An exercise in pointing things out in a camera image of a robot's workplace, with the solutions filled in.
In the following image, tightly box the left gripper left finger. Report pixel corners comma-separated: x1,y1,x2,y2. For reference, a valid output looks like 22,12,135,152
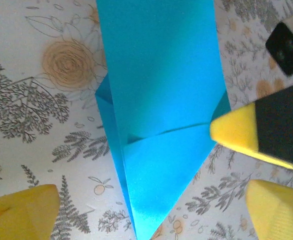
0,184,61,240

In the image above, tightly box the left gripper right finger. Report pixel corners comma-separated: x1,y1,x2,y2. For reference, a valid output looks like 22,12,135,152
246,179,293,240

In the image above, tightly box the blue square paper sheet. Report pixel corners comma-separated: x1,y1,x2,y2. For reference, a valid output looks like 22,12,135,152
94,0,232,240

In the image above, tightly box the floral patterned table cover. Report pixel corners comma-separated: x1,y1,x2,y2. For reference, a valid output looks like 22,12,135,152
0,0,293,240

